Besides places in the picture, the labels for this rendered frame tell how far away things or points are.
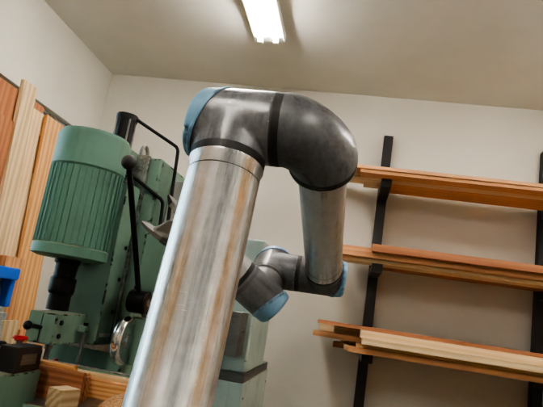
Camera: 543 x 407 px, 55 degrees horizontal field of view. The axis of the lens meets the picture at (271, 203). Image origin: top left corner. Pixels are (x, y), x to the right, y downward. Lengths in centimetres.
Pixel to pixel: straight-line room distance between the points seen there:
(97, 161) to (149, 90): 278
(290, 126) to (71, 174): 67
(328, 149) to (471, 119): 303
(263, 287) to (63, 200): 50
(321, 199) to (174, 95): 314
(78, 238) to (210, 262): 62
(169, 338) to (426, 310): 289
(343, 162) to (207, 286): 29
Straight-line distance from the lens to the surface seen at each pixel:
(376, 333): 297
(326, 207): 92
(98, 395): 129
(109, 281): 140
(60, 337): 132
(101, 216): 129
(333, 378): 345
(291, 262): 128
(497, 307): 356
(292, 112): 77
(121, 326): 137
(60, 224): 128
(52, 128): 338
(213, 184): 73
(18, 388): 117
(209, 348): 68
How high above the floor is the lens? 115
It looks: 12 degrees up
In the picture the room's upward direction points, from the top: 9 degrees clockwise
